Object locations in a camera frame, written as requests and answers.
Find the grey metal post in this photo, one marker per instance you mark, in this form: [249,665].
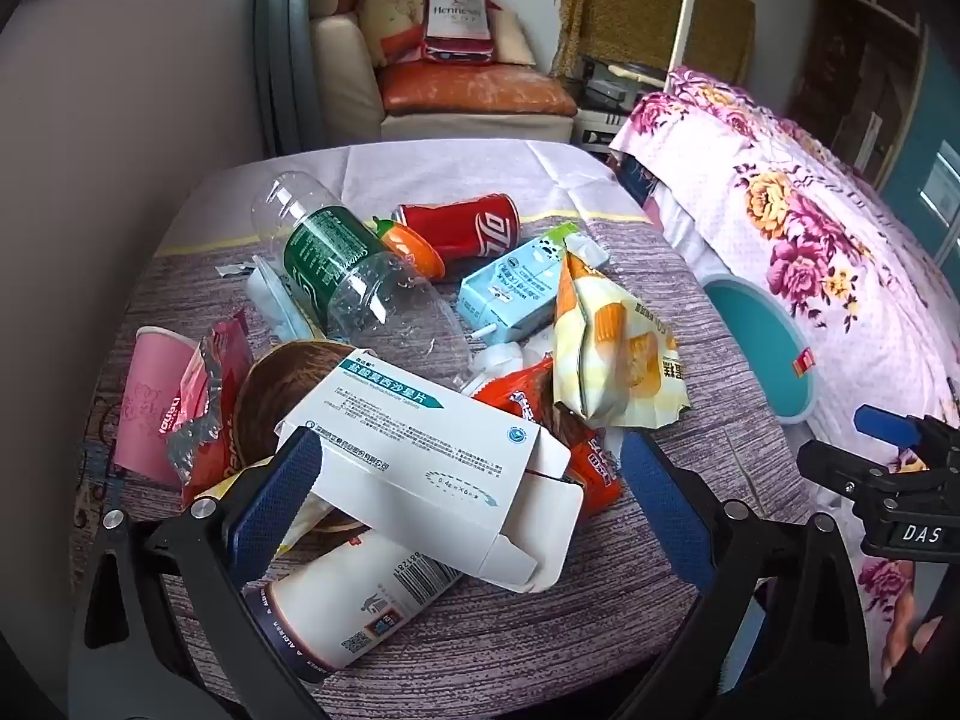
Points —
[281,37]

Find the yellow snack bag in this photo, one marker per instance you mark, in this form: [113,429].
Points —
[600,345]

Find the white medicine box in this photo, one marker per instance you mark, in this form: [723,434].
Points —
[420,435]

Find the pink paper cup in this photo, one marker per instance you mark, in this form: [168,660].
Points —
[150,405]

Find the brown wooden cabinet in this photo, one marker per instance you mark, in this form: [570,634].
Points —
[855,52]

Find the cream cartoon pillow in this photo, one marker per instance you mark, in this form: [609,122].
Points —
[390,15]

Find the white pole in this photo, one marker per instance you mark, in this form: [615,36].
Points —
[684,15]

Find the teal cabinet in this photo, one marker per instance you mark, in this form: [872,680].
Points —
[930,127]

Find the blue milk carton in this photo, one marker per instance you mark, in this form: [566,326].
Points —
[502,289]

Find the teal plastic basin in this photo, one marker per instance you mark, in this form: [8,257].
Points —
[757,345]

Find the beige pillow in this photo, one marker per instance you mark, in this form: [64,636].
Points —
[514,37]

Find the purple striped tablecloth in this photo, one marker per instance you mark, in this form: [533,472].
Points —
[525,645]

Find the red snack wrapper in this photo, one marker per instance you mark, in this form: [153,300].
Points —
[592,465]

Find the pink white quilt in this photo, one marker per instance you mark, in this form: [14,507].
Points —
[690,232]

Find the orange seat cushion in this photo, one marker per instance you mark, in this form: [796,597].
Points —
[465,90]

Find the light blue face mask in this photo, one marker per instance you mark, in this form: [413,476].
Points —
[274,307]

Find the orange jelly cup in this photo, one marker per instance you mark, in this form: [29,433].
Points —
[412,251]

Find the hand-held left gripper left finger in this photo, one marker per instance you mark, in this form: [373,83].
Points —
[270,502]

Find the white paper cup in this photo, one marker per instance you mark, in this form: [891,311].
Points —
[352,600]

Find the white device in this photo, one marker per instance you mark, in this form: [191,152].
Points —
[596,131]

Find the red soda can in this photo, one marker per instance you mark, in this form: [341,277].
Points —
[465,229]

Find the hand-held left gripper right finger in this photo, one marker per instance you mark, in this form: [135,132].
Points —
[660,502]

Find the yellow-brown patterned cloth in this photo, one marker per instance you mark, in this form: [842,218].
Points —
[615,0]

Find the cream leather sofa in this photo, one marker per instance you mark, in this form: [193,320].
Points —
[341,82]

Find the white tissue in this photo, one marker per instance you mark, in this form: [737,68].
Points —
[499,356]

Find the pink floral bedsheet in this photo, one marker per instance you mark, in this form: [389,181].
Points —
[825,240]

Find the black audio device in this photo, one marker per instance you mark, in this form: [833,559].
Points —
[615,94]

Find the brown paper bowl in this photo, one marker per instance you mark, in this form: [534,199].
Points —
[277,390]

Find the clear green-label plastic bottle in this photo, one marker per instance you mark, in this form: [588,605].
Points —
[337,247]

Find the red silver foil wrapper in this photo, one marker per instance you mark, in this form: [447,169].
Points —
[225,360]

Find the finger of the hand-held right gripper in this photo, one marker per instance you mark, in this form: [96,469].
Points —
[889,426]
[855,472]

